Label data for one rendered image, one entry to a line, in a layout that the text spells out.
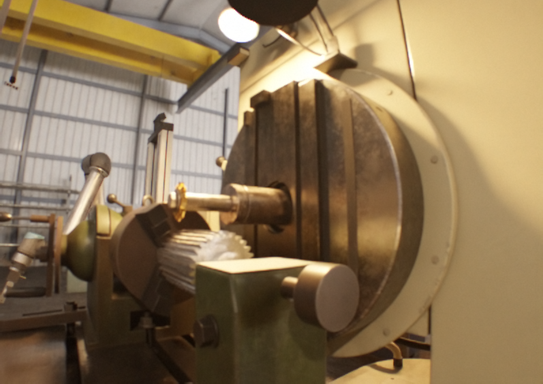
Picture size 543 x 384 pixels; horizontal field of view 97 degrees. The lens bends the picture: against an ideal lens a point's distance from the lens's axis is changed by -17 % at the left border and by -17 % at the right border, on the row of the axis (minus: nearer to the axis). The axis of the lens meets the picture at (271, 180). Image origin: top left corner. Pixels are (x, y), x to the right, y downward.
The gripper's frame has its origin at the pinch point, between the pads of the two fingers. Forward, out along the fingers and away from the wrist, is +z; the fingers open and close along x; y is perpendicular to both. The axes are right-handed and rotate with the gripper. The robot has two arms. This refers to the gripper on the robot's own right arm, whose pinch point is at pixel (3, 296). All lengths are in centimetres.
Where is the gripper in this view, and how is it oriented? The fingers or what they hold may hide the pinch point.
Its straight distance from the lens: 182.3
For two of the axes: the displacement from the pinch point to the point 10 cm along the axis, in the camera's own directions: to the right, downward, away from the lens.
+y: 6.7, 5.0, 5.5
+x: -7.1, 2.3, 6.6
